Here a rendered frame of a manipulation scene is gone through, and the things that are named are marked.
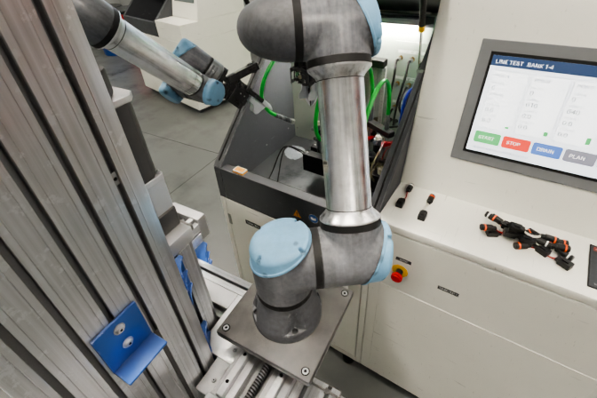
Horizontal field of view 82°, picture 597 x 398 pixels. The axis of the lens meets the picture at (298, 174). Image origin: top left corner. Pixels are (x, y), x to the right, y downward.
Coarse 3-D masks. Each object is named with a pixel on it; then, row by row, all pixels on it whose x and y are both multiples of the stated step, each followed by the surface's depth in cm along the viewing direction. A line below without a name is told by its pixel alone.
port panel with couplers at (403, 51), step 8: (400, 48) 128; (408, 48) 126; (416, 48) 125; (424, 48) 123; (400, 56) 129; (408, 56) 128; (416, 56) 126; (400, 64) 131; (416, 64) 128; (400, 72) 133; (408, 72) 131; (416, 72) 129; (400, 80) 134; (408, 80) 133; (400, 88) 136; (408, 88) 132; (392, 96) 140; (392, 104) 142; (392, 112) 143
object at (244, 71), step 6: (246, 66) 117; (252, 66) 115; (258, 66) 116; (234, 72) 117; (240, 72) 114; (246, 72) 115; (252, 72) 116; (228, 78) 114; (234, 78) 114; (240, 78) 115
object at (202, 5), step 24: (144, 0) 426; (168, 0) 374; (192, 0) 351; (216, 0) 361; (240, 0) 382; (144, 24) 391; (168, 24) 355; (192, 24) 352; (216, 24) 371; (168, 48) 378; (216, 48) 382; (240, 48) 406; (144, 72) 453
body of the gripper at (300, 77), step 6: (294, 66) 110; (300, 66) 110; (294, 72) 114; (300, 72) 111; (306, 72) 110; (294, 78) 114; (300, 78) 113; (306, 78) 111; (312, 78) 113; (306, 84) 112; (312, 84) 113
